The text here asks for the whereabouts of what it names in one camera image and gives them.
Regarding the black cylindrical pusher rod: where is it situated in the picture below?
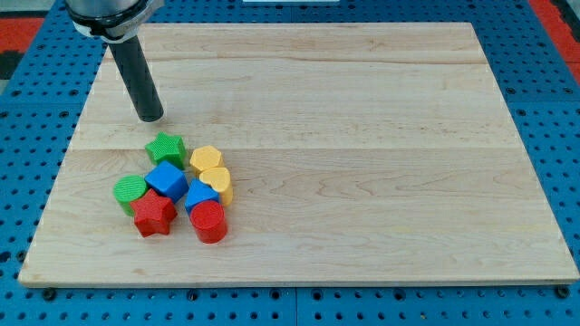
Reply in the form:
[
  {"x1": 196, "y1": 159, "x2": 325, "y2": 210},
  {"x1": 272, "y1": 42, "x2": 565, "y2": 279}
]
[{"x1": 110, "y1": 36, "x2": 164, "y2": 122}]

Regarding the green star block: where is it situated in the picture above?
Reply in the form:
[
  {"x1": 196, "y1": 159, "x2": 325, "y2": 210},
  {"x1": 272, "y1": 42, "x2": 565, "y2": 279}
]
[{"x1": 145, "y1": 132, "x2": 187, "y2": 170}]

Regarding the yellow hexagon block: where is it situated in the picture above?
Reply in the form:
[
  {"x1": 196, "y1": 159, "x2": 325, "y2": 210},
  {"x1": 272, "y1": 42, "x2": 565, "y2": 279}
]
[{"x1": 189, "y1": 145, "x2": 225, "y2": 177}]

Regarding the blue cube block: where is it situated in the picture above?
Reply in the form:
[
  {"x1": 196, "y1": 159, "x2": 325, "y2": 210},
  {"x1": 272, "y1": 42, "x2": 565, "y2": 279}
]
[{"x1": 145, "y1": 161, "x2": 189, "y2": 204}]

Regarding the green cylinder block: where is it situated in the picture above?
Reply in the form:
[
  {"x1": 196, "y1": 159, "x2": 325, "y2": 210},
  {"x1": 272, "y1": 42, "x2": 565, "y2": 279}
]
[{"x1": 112, "y1": 175, "x2": 149, "y2": 216}]

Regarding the yellow heart block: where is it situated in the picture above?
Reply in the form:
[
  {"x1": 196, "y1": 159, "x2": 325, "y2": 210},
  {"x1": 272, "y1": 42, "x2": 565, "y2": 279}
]
[{"x1": 198, "y1": 167, "x2": 234, "y2": 206}]

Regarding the blue triangle block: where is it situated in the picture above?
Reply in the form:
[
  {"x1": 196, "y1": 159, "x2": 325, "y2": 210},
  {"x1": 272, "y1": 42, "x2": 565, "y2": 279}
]
[{"x1": 185, "y1": 178, "x2": 219, "y2": 216}]

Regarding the red star block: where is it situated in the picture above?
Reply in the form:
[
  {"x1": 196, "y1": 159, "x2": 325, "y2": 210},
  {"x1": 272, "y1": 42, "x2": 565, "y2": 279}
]
[{"x1": 130, "y1": 189, "x2": 177, "y2": 237}]

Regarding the red cylinder block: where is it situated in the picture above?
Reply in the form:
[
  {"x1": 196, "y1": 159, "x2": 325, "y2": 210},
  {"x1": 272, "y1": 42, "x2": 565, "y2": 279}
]
[{"x1": 189, "y1": 200, "x2": 227, "y2": 244}]

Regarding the wooden board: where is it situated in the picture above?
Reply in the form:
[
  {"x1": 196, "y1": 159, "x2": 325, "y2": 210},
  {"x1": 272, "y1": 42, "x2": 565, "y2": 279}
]
[{"x1": 19, "y1": 23, "x2": 579, "y2": 288}]

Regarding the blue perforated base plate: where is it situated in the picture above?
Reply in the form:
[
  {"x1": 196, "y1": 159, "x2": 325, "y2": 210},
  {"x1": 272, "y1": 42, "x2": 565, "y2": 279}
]
[{"x1": 1, "y1": 1, "x2": 579, "y2": 325}]

